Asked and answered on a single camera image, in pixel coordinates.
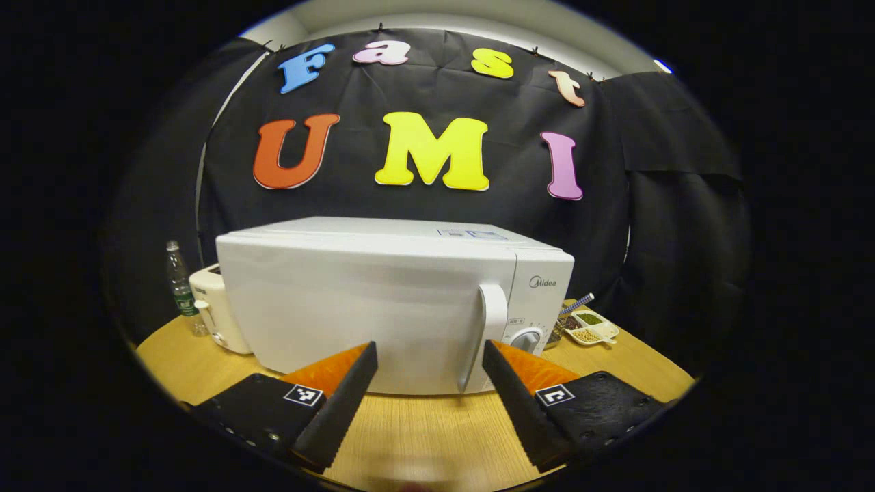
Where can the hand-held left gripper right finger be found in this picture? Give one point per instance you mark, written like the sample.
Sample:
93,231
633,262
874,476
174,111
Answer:
519,410

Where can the white toaster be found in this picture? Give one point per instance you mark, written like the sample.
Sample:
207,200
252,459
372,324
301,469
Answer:
215,307

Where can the small ceiling light panel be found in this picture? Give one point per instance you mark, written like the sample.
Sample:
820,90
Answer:
662,66

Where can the clear plastic water bottle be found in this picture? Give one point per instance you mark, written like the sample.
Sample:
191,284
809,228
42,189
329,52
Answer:
181,287

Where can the white divided spice dish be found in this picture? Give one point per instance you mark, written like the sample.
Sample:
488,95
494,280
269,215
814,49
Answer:
591,328

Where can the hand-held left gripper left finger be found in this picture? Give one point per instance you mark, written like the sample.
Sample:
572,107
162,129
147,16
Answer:
342,410

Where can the white microwave oven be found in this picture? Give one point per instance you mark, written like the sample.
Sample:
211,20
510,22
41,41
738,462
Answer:
355,301

